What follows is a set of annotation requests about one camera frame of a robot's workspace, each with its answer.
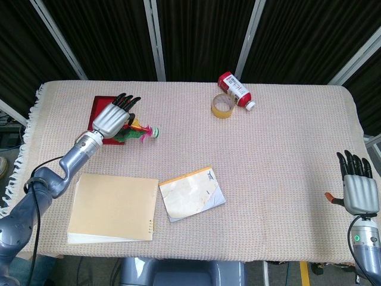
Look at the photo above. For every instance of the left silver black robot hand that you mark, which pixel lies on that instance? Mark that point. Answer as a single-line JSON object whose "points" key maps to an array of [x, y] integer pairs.
{"points": [[111, 119]]}

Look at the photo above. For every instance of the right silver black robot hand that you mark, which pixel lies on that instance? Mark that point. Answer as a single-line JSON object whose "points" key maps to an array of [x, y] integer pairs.
{"points": [[358, 193]]}

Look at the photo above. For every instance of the colourful feather shuttlecock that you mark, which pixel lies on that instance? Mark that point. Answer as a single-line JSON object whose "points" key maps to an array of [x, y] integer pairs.
{"points": [[154, 132]]}

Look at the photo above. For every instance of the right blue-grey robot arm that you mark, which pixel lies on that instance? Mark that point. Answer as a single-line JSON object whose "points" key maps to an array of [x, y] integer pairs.
{"points": [[364, 238]]}

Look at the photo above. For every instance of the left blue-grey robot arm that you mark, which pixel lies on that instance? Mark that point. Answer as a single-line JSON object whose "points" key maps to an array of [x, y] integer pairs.
{"points": [[50, 184]]}

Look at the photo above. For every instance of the red tray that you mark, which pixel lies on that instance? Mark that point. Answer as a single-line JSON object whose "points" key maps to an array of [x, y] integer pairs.
{"points": [[99, 107]]}

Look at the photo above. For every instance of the gold spiral notebook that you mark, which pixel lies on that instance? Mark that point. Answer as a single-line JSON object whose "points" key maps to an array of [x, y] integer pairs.
{"points": [[110, 208]]}

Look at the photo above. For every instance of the beige woven tablecloth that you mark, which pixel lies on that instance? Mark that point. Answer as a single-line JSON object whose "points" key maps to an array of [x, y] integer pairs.
{"points": [[268, 149]]}

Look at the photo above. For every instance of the white notepad orange binding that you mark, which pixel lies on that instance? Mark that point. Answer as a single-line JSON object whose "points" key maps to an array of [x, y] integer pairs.
{"points": [[187, 196]]}

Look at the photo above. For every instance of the yellow tape roll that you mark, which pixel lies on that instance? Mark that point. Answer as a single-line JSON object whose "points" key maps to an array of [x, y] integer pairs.
{"points": [[221, 115]]}

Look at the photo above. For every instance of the white table leg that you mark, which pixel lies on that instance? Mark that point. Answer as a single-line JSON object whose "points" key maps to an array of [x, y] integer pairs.
{"points": [[266, 274]]}

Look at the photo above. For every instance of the black pleated curtain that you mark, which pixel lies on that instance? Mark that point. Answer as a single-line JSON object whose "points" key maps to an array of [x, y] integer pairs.
{"points": [[202, 29]]}

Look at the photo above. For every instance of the red bottle white cap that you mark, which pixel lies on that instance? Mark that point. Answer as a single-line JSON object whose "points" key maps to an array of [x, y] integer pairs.
{"points": [[242, 96]]}

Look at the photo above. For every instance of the blue-grey robot torso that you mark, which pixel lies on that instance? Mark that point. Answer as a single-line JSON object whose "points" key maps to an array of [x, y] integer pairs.
{"points": [[178, 274]]}

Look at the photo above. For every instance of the grey metal frame post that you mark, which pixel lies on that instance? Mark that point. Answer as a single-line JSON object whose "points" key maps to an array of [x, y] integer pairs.
{"points": [[12, 111], [154, 38], [250, 38], [357, 56], [59, 35]]}

